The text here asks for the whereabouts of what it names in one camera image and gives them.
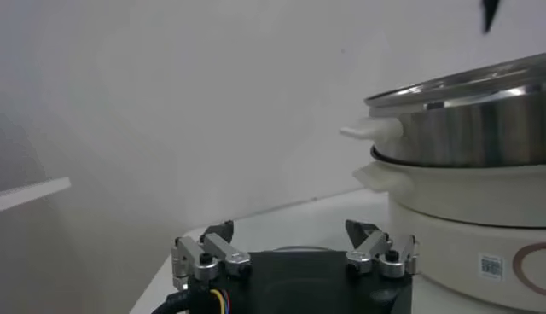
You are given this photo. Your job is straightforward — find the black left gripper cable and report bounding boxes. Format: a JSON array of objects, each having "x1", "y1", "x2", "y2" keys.
[{"x1": 151, "y1": 288, "x2": 192, "y2": 314}]

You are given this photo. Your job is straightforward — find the cream electric cooker pot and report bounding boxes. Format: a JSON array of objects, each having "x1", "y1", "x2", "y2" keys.
[{"x1": 352, "y1": 160, "x2": 546, "y2": 313}]

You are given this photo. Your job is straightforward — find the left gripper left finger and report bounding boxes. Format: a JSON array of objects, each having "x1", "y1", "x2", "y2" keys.
[{"x1": 170, "y1": 219, "x2": 253, "y2": 292}]

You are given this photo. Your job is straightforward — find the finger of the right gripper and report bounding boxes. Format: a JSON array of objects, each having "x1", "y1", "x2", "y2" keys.
[{"x1": 481, "y1": 0, "x2": 501, "y2": 35}]

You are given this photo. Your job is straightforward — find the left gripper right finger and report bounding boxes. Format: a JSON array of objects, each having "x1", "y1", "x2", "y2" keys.
[{"x1": 344, "y1": 219, "x2": 421, "y2": 279}]

